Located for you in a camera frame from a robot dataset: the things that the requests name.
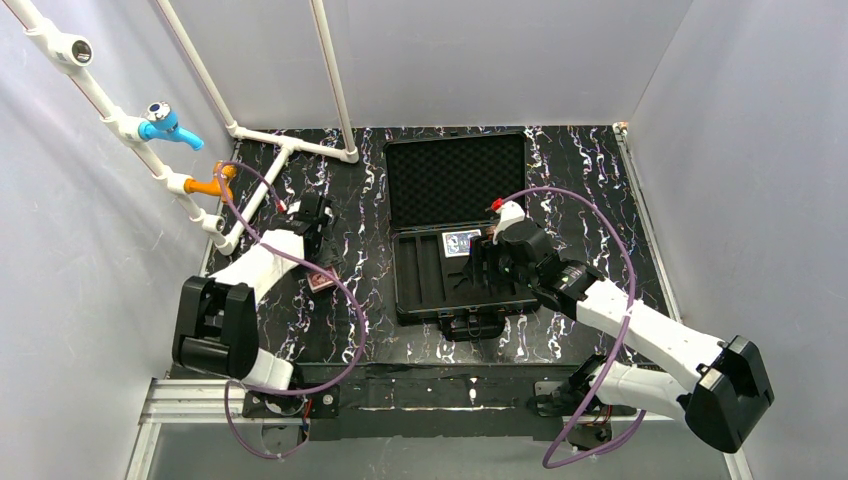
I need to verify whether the blue playing card deck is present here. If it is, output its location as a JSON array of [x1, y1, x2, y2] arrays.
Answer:
[[442, 229, 481, 258]]

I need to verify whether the red playing card deck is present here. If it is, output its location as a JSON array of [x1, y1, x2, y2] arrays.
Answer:
[[306, 266, 338, 293]]

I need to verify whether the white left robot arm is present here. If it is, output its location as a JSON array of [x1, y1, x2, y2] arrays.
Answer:
[[171, 193, 333, 390]]

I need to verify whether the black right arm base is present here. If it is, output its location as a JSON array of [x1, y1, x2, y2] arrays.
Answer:
[[526, 354, 613, 451]]

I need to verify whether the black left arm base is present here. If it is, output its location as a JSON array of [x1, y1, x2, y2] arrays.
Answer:
[[224, 375, 344, 461]]

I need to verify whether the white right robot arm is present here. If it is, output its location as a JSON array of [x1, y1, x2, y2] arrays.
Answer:
[[464, 218, 774, 453]]

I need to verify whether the black foam-lined poker case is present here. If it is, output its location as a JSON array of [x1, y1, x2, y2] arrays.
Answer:
[[383, 131, 539, 342]]

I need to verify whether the orange plastic faucet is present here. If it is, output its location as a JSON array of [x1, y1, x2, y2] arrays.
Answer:
[[183, 162, 237, 203]]

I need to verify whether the blue plastic faucet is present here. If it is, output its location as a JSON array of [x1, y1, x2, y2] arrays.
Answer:
[[138, 101, 204, 151]]

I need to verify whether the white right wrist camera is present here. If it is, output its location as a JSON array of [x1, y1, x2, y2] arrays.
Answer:
[[491, 199, 526, 244]]

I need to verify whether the aluminium front rail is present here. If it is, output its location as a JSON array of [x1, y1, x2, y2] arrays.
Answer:
[[124, 376, 757, 480]]

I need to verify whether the white PVC pipe frame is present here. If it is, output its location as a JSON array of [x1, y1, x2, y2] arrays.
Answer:
[[5, 1, 360, 255]]

